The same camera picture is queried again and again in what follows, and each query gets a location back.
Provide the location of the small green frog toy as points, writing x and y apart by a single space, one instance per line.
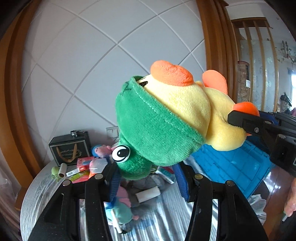
55 173

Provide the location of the pink pig plush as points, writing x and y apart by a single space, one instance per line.
101 151

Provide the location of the dark green plush toy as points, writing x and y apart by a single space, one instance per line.
150 133

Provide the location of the teal plush with blue hair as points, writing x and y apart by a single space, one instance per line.
118 212

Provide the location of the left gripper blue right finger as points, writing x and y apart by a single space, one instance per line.
236 218

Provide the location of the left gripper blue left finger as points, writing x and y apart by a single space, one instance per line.
60 218

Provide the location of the striped grey tablecloth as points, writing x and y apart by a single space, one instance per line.
165 217

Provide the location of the yellow duck plush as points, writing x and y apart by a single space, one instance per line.
204 105

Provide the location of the cardboard tube roll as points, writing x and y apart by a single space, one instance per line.
62 170

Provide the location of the teal and red toothpaste box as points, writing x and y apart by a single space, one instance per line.
167 174

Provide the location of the rolled patterned carpet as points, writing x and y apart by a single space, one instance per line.
243 84

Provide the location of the blue plastic storage crate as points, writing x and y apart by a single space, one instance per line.
247 165

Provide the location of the wooden slat room divider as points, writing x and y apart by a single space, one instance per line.
255 45

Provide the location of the white wall socket panel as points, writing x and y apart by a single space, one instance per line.
112 132

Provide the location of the black gift box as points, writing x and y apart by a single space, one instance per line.
67 149

